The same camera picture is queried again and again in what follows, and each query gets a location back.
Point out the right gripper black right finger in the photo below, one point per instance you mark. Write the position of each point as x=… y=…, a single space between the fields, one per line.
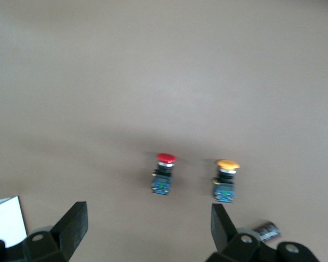
x=224 y=234

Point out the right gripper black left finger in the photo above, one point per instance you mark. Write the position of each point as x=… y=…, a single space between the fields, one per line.
x=71 y=226

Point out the red mushroom push button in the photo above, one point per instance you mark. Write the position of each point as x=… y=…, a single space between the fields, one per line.
x=164 y=174

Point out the yellow mushroom push button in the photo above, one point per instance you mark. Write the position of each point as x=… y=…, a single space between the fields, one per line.
x=225 y=185

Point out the white drawer cabinet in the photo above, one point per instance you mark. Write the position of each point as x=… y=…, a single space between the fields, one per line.
x=5 y=221

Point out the small dark terminal block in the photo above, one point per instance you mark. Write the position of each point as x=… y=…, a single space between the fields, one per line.
x=268 y=231

